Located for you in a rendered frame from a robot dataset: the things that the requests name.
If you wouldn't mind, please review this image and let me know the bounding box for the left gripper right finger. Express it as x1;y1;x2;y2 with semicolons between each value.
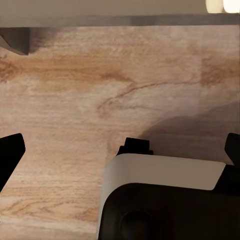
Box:
224;133;240;172

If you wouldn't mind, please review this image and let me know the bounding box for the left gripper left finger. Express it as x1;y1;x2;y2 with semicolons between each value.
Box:
0;133;26;192

